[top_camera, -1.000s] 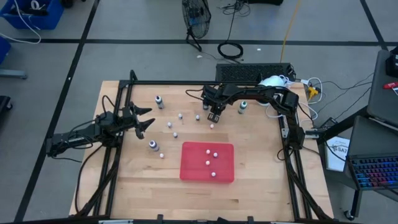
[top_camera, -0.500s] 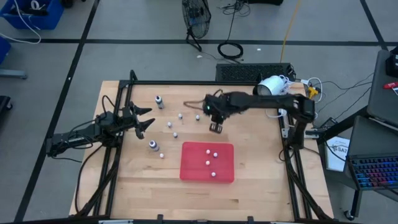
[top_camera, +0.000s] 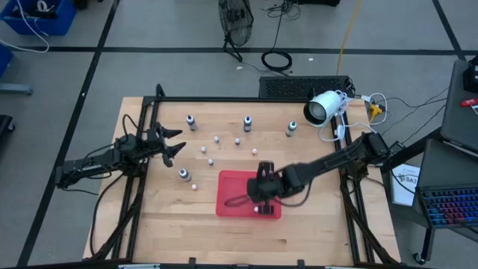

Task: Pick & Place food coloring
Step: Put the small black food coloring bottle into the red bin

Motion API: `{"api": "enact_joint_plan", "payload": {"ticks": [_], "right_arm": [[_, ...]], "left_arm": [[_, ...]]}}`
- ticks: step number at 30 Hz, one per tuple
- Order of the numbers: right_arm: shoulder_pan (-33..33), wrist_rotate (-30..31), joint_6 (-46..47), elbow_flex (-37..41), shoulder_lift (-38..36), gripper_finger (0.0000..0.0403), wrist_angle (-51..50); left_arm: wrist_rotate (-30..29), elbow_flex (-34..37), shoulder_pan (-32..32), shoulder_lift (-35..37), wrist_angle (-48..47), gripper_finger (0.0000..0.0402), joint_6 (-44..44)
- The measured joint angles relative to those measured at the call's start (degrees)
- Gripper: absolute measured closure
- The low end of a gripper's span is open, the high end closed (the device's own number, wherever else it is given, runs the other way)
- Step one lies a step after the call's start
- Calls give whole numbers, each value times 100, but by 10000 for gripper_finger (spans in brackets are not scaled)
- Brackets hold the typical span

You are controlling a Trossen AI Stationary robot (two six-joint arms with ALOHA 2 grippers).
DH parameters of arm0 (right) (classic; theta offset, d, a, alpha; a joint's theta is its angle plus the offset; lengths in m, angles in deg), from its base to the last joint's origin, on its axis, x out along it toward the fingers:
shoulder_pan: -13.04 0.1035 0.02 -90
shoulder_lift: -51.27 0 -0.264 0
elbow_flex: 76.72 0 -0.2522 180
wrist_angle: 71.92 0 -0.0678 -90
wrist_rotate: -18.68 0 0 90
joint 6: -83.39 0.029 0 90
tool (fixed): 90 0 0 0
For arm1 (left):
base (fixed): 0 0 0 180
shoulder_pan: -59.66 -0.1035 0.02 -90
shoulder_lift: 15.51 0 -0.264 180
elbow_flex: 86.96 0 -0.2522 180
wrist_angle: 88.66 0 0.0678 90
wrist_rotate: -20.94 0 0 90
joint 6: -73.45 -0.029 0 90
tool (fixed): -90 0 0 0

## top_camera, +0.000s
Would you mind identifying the white printed paper sheet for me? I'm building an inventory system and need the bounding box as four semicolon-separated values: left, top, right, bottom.
390;163;422;208

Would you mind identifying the dark grey cart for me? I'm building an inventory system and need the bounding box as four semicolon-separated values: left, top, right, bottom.
412;138;478;262

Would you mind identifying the black vented computer case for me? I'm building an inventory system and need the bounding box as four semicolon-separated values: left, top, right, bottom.
258;75;356;99

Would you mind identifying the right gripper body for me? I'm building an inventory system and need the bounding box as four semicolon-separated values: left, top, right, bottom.
246;161;283;217

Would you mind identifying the yellow cable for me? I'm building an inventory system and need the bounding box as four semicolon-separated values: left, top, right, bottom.
335;0;363;75

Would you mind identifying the black hanging arm cable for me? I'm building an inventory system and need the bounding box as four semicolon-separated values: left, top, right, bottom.
88;171;126;259

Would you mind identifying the black aluminium frame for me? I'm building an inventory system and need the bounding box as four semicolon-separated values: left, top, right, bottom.
82;84;403;269

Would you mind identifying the white lamp cable with switch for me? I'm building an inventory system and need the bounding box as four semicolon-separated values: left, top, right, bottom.
318;91;388;145

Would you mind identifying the grey side table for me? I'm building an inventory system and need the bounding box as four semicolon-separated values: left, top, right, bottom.
439;58;478;154

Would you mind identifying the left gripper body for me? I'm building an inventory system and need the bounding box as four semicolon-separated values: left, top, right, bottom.
143;121;175;168

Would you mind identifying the black power adapter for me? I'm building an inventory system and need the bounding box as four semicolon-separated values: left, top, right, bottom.
388;140;408;156

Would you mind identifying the black device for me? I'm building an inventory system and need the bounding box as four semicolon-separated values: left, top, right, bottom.
462;55;478;94

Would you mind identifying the backlit rainbow keyboard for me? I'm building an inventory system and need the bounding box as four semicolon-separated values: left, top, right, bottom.
417;184;478;229

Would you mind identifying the red plastic tray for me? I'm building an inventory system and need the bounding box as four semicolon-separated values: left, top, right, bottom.
215;170;282;220

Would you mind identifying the grey metal foot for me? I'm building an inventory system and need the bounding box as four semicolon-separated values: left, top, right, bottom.
0;83;34;96

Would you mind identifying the black equipment piece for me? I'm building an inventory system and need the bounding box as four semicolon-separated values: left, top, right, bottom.
0;114;16;145

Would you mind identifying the white camera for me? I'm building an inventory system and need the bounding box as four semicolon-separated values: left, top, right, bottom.
302;90;347;129

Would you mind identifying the black floor fan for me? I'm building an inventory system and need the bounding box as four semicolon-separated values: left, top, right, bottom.
218;0;255;64

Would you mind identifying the black coiled floor cable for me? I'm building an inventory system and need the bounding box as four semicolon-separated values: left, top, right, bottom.
260;0;302;72

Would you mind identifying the blue plastic bin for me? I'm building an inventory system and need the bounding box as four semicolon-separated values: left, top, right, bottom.
0;43;15;78
0;0;78;37

